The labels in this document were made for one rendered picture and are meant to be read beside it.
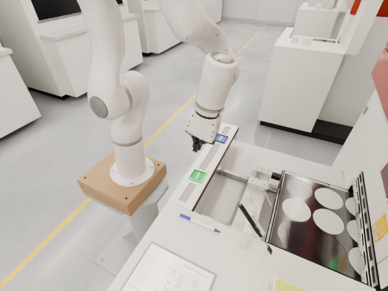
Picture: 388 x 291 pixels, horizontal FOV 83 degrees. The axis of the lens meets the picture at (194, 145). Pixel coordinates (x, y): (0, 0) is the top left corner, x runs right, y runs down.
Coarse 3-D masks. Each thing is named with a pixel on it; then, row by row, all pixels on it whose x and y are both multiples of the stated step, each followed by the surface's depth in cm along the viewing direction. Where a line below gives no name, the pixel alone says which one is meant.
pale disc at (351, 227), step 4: (348, 224) 77; (352, 224) 77; (348, 228) 76; (352, 228) 76; (356, 228) 76; (348, 232) 74; (352, 232) 74; (356, 232) 74; (352, 236) 73; (356, 236) 73; (356, 240) 72
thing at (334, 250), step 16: (288, 176) 94; (288, 192) 87; (304, 192) 87; (336, 192) 87; (320, 208) 82; (288, 224) 77; (304, 224) 77; (272, 240) 72; (288, 240) 72; (304, 240) 72; (320, 240) 72; (336, 240) 72; (352, 240) 72; (304, 256) 68; (320, 256) 68; (336, 256) 68; (352, 272) 65
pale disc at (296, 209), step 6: (282, 204) 83; (288, 204) 83; (294, 204) 83; (300, 204) 83; (306, 204) 83; (288, 210) 81; (294, 210) 81; (300, 210) 81; (306, 210) 81; (288, 216) 79; (294, 216) 79; (300, 216) 79; (306, 216) 79
